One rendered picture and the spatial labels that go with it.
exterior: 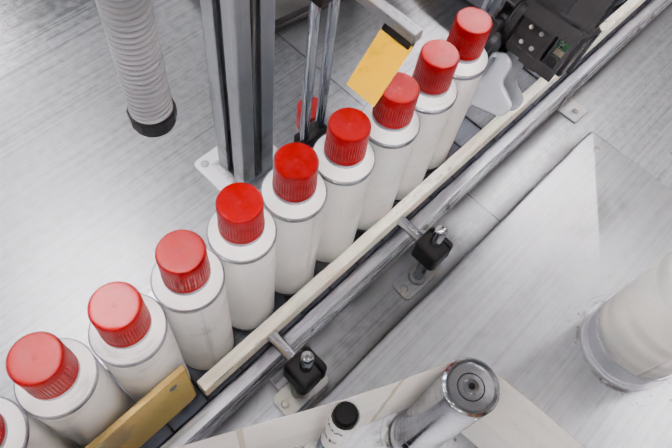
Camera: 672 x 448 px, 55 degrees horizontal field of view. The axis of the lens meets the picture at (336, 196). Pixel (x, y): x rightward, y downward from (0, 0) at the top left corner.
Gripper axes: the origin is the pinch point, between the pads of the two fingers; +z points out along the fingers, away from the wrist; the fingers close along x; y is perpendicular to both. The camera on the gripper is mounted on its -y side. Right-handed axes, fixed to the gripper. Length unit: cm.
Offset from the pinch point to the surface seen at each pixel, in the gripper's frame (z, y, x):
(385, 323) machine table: 18.9, 10.2, -12.0
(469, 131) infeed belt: 3.5, 1.9, 4.8
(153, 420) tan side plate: 21.5, 4.1, -37.2
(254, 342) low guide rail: 18.0, 4.4, -27.4
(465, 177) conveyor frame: 6.2, 5.5, 0.5
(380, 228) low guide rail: 9.8, 4.3, -13.1
